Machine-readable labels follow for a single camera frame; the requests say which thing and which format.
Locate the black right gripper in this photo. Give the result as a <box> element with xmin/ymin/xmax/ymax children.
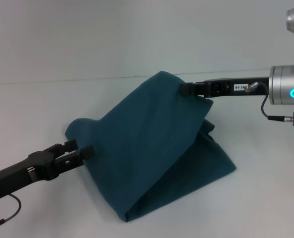
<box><xmin>180</xmin><ymin>76</ymin><xmax>271</xmax><ymax>99</ymax></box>

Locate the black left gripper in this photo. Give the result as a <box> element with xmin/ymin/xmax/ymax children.
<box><xmin>0</xmin><ymin>139</ymin><xmax>95</xmax><ymax>202</ymax></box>

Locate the teal blue shirt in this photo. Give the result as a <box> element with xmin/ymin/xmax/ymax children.
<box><xmin>64</xmin><ymin>70</ymin><xmax>237</xmax><ymax>224</ymax></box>

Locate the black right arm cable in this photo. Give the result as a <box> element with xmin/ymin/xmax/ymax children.
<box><xmin>245</xmin><ymin>81</ymin><xmax>294</xmax><ymax>127</ymax></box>

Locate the dark red left arm cable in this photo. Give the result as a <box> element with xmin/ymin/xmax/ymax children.
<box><xmin>0</xmin><ymin>193</ymin><xmax>22</xmax><ymax>226</ymax></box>

